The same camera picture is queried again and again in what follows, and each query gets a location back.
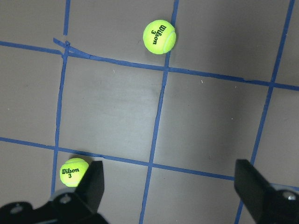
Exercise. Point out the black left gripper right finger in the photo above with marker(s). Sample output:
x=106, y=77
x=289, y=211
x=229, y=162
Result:
x=254, y=190

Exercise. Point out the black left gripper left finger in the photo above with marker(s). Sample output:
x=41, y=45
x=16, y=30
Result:
x=91, y=187

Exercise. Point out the far Wilson tennis ball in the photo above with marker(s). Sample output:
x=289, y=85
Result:
x=72, y=171

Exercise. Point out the wilson tennis ball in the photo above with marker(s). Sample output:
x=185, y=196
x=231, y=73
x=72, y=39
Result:
x=159, y=37
x=72, y=171

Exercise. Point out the near Wilson tennis ball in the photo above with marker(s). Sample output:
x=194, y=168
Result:
x=159, y=37

